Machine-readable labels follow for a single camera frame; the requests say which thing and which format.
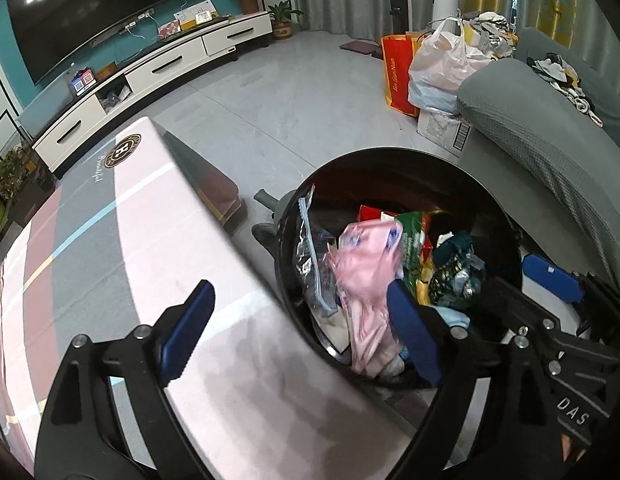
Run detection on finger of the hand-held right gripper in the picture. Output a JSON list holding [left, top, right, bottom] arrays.
[[484, 276, 620, 386], [522, 254, 620, 356]]

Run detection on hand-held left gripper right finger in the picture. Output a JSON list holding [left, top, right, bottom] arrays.
[[386, 280, 560, 480]]

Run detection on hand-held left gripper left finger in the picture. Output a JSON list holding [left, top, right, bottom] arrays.
[[35, 280, 215, 480]]

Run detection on dark green wrapper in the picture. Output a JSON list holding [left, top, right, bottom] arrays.
[[430, 232, 485, 307]]

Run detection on long pink printed packet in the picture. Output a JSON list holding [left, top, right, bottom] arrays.
[[327, 220, 405, 378]]

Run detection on green snack packet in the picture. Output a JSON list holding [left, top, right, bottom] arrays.
[[395, 210, 434, 281]]

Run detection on clear printed plastic bag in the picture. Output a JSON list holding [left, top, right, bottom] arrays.
[[294, 185, 341, 317]]

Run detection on black round trash bin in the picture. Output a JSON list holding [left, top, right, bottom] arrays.
[[274, 146, 524, 392]]

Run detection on grey sofa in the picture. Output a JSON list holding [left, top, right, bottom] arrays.
[[457, 27, 620, 311]]

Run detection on white cardboard box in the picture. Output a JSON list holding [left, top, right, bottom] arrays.
[[417, 107, 473, 153]]

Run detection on clothes on sofa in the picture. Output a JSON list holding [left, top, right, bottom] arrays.
[[527, 52, 603, 127]]

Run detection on large white plastic bag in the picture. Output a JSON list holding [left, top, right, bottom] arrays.
[[407, 16, 490, 111]]

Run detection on leafy plants in dark planter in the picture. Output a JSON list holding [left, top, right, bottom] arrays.
[[0, 145, 56, 211]]

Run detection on pile of clothes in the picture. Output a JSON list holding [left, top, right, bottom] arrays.
[[462, 10, 518, 58]]

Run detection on orange shopping bag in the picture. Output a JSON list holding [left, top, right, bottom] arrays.
[[381, 32, 425, 118]]

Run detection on white television cabinet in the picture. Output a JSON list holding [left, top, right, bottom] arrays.
[[31, 10, 273, 176]]

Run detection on blue red small box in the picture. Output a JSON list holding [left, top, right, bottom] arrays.
[[70, 70, 96, 96]]

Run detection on white flat board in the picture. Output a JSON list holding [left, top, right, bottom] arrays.
[[434, 0, 461, 26]]

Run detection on dark doormat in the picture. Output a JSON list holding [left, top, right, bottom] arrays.
[[340, 39, 385, 59]]

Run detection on black upright vacuum cleaner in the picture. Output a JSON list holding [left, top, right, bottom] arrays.
[[387, 0, 413, 36]]

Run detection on white power strip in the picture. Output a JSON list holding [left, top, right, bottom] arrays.
[[121, 10, 155, 33]]

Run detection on white desk calendar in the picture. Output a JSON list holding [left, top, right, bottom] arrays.
[[174, 0, 215, 31]]

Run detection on small potted plant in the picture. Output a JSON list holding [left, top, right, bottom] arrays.
[[267, 2, 303, 40]]

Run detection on large black television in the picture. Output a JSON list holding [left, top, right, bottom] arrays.
[[7, 0, 228, 86]]

